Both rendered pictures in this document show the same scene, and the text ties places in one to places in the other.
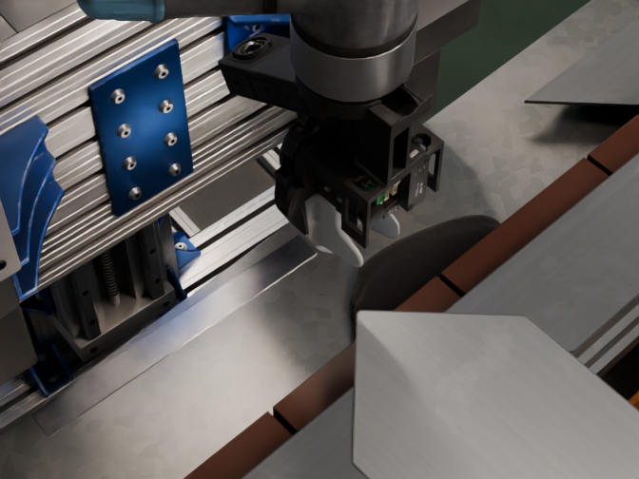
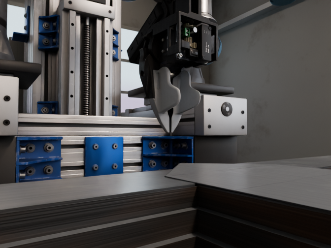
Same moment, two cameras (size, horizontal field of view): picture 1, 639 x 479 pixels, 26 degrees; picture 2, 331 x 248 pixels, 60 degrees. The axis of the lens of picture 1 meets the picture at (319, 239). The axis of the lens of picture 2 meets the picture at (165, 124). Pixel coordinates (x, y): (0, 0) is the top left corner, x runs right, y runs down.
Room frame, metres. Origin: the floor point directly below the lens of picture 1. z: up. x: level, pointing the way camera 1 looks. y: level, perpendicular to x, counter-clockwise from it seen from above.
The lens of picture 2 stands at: (0.17, -0.06, 0.91)
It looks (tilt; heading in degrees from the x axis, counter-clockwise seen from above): 2 degrees up; 7
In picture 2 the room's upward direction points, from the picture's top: straight up
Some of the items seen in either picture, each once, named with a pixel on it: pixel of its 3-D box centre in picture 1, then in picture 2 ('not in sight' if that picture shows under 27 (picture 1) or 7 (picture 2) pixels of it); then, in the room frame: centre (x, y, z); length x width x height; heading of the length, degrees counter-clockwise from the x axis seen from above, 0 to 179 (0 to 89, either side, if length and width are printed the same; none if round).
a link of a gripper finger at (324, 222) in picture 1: (335, 237); (167, 99); (0.57, -0.01, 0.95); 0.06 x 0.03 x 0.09; 44
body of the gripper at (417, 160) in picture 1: (358, 131); (178, 26); (0.57, -0.03, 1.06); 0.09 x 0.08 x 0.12; 44
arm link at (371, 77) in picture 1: (357, 36); not in sight; (0.58, -0.02, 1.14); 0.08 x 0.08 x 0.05
